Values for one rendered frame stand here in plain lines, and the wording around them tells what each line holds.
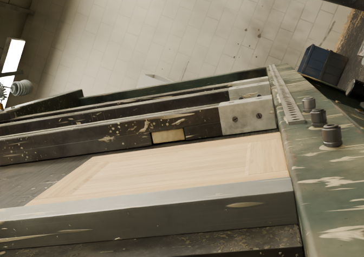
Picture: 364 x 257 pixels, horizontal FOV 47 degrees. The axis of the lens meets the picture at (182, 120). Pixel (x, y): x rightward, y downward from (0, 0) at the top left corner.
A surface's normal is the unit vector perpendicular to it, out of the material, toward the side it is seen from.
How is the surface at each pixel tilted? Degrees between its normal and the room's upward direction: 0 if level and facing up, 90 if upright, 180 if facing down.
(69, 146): 90
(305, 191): 59
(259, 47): 90
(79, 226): 90
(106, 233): 90
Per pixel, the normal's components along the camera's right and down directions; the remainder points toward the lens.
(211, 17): -0.15, 0.11
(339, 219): -0.18, -0.97
